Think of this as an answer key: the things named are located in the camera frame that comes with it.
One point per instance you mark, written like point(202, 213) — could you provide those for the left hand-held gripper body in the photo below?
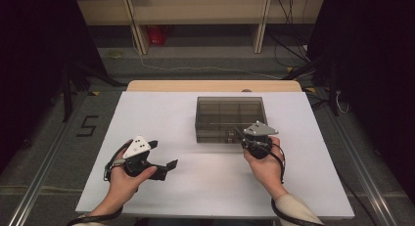
point(137, 147)

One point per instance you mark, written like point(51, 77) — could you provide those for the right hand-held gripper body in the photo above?
point(259, 129)

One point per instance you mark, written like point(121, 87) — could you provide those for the smoky transparent drawer box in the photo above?
point(221, 113)

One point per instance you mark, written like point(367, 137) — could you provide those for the person's right hand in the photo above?
point(266, 173)

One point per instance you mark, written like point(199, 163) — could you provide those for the person's left hand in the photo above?
point(122, 190)

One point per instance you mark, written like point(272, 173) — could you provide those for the white board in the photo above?
point(208, 187)

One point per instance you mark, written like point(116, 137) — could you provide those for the light wooden table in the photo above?
point(212, 85)

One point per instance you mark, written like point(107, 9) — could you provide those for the black metal stand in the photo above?
point(333, 95)
point(67, 99)

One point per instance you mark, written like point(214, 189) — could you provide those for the red object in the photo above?
point(158, 35)

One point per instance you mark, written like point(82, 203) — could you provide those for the cream wooden shelf unit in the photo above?
point(195, 10)

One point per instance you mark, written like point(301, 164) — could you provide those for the black curtain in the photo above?
point(375, 56)
point(29, 56)

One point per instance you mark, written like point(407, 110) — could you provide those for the aluminium floor rail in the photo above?
point(370, 187)
point(42, 173)

